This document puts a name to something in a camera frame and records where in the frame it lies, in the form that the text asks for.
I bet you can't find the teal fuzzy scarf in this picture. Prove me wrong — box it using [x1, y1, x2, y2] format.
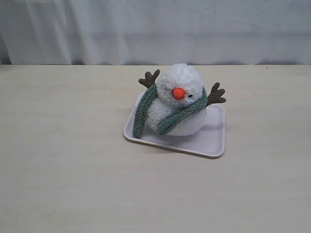
[132, 84, 208, 138]

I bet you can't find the white plush snowman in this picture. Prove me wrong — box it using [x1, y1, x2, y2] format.
[138, 62, 227, 137]

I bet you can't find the white plastic tray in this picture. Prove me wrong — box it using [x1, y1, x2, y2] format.
[123, 93, 226, 159]

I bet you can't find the white curtain backdrop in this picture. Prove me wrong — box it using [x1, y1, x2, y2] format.
[0, 0, 311, 65]

